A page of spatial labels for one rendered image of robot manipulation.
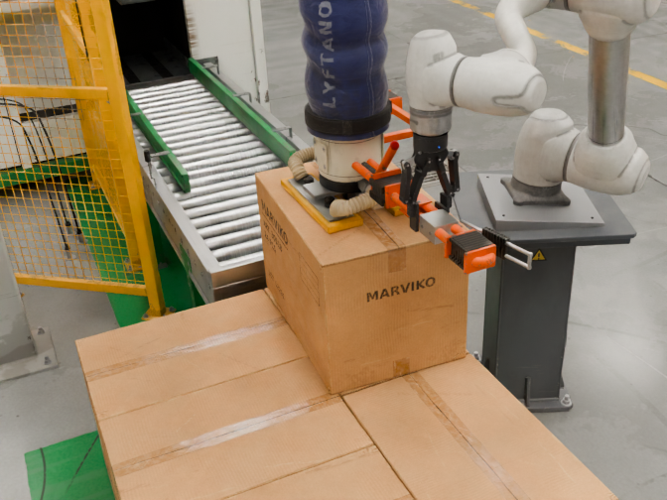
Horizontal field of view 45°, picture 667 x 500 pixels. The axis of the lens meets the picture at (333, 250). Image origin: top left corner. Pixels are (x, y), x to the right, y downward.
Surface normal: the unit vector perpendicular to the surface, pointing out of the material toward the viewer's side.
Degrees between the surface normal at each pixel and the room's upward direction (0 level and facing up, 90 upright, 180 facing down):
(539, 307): 90
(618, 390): 0
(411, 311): 90
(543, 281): 90
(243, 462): 0
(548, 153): 84
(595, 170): 111
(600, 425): 0
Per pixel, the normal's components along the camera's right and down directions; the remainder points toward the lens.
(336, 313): 0.35, 0.45
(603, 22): -0.48, 0.80
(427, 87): -0.53, 0.47
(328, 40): -0.36, 0.73
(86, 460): -0.05, -0.87
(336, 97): -0.24, 0.25
